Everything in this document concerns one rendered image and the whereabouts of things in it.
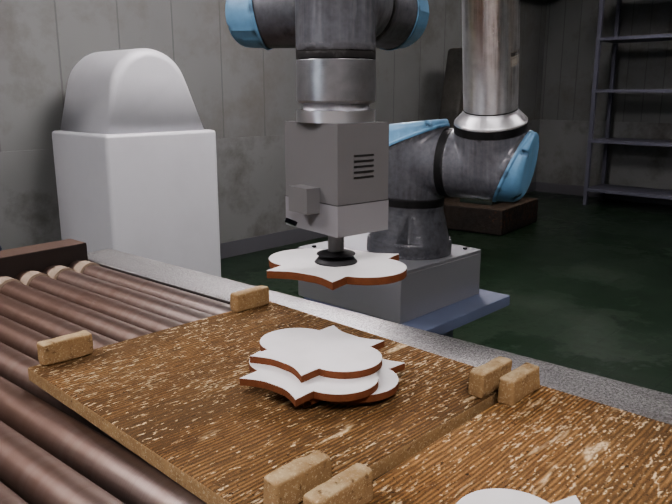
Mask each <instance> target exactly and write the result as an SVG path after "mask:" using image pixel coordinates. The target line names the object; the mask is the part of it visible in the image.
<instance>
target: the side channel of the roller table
mask: <svg viewBox="0 0 672 504"><path fill-rule="evenodd" d="M76 260H80V261H88V256H87V244H86V243H85V242H82V241H78V240H74V239H65V240H59V241H53V242H47V243H42V244H36V245H30V246H24V247H18V248H12V249H6V250H1V251H0V276H3V277H4V276H8V277H11V278H14V279H15V278H16V276H17V275H18V274H19V273H20V272H22V271H26V270H29V271H38V272H41V273H43V271H44V269H45V268H47V267H48V266H51V265H56V266H60V265H61V266H66V267H68V266H69V265H70V264H71V263H72V262H73V261H76Z"/></svg>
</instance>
